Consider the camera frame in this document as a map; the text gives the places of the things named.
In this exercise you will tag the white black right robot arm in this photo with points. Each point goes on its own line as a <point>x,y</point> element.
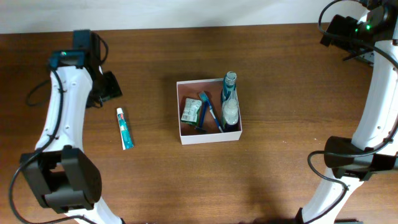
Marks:
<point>347,163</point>

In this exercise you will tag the white open cardboard box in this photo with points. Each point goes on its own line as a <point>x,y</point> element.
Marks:
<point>213,88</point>

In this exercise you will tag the teal mouthwash bottle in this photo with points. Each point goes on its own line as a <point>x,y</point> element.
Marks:
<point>229,84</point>

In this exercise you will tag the blue white toothbrush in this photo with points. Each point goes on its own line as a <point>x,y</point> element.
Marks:
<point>203,96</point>

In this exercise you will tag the clear pump soap bottle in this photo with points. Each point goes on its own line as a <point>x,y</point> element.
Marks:
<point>230,115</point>

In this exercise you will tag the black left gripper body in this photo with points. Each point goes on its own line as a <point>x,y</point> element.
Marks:
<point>106,87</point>

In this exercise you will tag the green white toothpaste tube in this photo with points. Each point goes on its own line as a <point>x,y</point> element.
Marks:
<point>126,139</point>

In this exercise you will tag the green Dettol soap pack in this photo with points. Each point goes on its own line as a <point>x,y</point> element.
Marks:
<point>191,111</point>

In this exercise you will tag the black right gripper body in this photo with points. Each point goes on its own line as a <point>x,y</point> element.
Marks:
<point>348,27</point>

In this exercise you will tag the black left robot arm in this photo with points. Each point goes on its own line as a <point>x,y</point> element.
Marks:
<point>58,172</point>

